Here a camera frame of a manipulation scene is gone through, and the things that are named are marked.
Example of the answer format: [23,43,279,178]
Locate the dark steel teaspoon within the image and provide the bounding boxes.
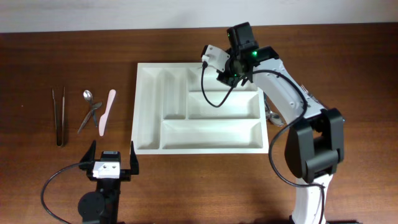
[77,102,102,134]

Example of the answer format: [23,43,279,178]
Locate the black left camera cable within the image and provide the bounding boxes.
[40,162,91,224]

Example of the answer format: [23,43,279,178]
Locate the black right camera cable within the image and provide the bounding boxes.
[200,61,326,224]

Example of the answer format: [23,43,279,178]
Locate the steel tweezers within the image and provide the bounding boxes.
[52,87,65,147]

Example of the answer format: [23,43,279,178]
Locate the small steel teaspoon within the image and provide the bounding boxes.
[83,90,98,128]

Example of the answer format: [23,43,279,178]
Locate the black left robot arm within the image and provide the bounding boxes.
[78,141,139,223]

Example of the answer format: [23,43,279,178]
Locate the black camera cable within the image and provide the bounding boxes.
[40,162,91,224]
[200,61,326,224]

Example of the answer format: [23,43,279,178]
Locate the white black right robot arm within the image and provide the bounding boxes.
[201,22,345,223]

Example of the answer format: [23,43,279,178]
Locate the pink plastic knife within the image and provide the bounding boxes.
[99,89,116,136]

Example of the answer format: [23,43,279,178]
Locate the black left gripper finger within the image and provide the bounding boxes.
[129,141,139,174]
[80,140,96,162]

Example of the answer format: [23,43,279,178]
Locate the steel spoon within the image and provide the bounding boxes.
[264,102,284,127]

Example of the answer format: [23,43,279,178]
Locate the white plastic cutlery tray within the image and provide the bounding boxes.
[131,63,269,154]

